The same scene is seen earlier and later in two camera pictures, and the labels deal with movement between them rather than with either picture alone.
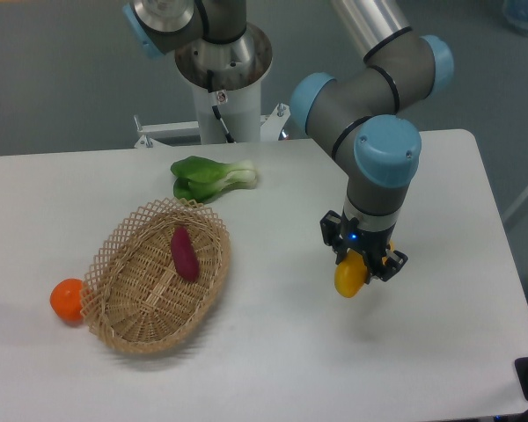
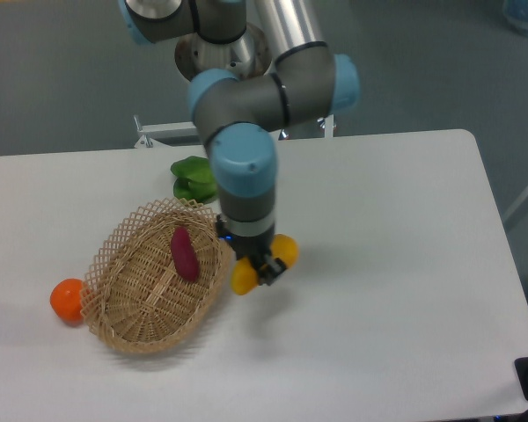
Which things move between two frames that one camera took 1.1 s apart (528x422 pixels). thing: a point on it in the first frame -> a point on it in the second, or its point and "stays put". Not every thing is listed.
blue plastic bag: x=527 y=16 stays put
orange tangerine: x=66 y=303 stays put
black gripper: x=372 y=244 -> x=252 y=239
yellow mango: x=351 y=272 -> x=245 y=274
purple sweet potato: x=185 y=253 stays put
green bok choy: x=199 y=178 stays put
